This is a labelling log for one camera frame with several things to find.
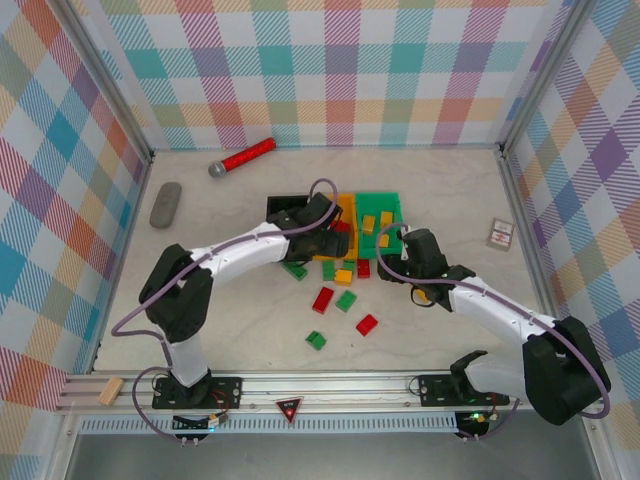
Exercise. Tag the red lego brick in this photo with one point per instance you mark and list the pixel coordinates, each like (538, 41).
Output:
(323, 299)
(364, 269)
(343, 227)
(367, 325)

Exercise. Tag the yellow lego brick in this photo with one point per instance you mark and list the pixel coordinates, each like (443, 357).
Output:
(344, 277)
(386, 218)
(424, 299)
(384, 241)
(369, 223)

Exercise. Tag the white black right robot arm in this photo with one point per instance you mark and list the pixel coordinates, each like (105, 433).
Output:
(495, 307)

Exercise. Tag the yellow plastic bin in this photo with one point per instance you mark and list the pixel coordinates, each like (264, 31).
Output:
(347, 202)

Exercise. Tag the black plastic bin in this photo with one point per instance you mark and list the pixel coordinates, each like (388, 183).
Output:
(280, 202)

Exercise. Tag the green plastic bin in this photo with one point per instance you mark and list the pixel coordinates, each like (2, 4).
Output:
(375, 200)

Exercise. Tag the small card box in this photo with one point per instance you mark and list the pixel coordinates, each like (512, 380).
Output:
(501, 235)

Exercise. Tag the red toy microphone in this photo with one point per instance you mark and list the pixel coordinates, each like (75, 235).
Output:
(245, 156)

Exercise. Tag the grey oval stone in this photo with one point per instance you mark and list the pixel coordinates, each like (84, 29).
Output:
(165, 205)

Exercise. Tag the red black triangle sign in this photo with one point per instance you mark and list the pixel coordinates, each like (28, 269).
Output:
(290, 407)

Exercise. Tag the yellow power connector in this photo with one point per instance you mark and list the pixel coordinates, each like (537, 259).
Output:
(216, 421)
(481, 420)

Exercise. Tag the small wooden block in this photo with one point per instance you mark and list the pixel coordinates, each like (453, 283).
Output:
(110, 391)

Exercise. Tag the aluminium side rail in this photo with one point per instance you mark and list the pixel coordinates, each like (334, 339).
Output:
(525, 225)
(122, 260)

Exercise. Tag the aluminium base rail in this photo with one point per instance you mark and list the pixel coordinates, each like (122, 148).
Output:
(325, 387)

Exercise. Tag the grey metal base plate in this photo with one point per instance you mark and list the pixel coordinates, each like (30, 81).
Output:
(325, 457)

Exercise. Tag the aluminium corner post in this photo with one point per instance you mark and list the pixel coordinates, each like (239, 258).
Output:
(544, 75)
(110, 80)

